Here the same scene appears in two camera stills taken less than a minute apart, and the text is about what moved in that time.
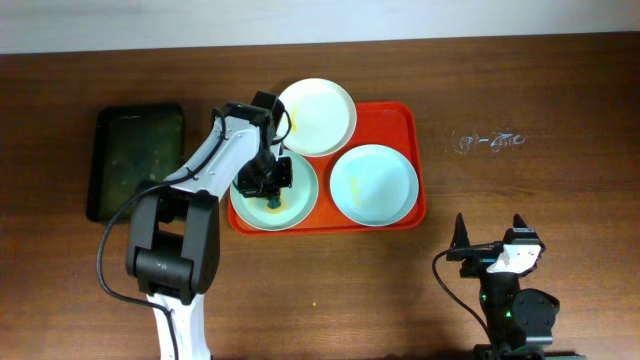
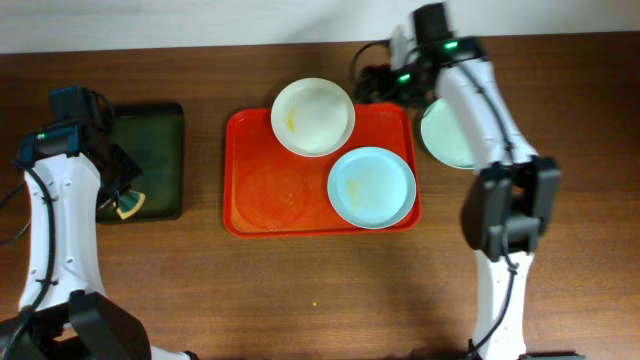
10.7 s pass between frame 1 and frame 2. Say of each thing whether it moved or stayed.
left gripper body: moved
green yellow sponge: moved
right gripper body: moved
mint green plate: moved
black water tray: stayed
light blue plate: stayed
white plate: stayed
